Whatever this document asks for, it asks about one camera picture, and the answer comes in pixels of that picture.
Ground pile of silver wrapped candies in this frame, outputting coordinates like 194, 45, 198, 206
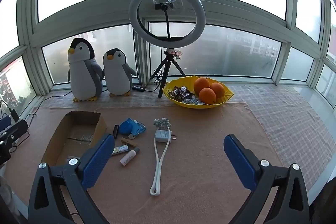
183, 98, 206, 105

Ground pink tube with grey cap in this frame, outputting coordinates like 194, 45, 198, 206
119, 148, 140, 166

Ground blue round tape measure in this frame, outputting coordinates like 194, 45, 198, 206
119, 120, 134, 135

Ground black tripod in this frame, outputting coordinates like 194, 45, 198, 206
150, 48, 186, 99

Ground blue case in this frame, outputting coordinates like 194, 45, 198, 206
127, 118, 147, 134

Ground white charger adapter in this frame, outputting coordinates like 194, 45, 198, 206
155, 130, 177, 146

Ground white massager with grey balls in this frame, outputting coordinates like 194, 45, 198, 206
150, 117, 172, 196

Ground black ring light cable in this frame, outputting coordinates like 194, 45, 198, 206
146, 47, 164, 92

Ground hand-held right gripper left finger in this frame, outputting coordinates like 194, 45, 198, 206
28, 133, 115, 224

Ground large penguin plush toy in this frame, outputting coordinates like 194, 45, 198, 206
67, 38, 104, 102

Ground black cable with connector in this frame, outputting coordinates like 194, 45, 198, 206
14, 113, 38, 147

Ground cardboard box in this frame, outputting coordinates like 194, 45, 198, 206
41, 110, 108, 167

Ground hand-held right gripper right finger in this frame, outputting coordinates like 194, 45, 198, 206
224, 134, 310, 224

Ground patterned white lighter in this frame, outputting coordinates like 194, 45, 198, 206
112, 145, 129, 156

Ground yellow leaf-shaped bowl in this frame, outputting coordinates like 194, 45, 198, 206
162, 76, 234, 109

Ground white ring light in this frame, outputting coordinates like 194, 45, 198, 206
129, 0, 206, 49

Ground black power adapter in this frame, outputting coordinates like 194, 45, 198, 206
9, 107, 20, 122

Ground orange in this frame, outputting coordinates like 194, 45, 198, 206
209, 82, 225, 99
194, 77, 210, 95
199, 88, 217, 104

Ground small penguin plush toy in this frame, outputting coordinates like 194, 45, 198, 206
102, 48, 137, 97

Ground pile of brown candy packets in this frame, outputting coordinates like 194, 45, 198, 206
168, 86, 195, 102

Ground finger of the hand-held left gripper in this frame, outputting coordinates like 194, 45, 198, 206
0, 135, 13, 165
0, 116, 28, 141

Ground pink fleece blanket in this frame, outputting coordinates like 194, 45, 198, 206
4, 101, 313, 224

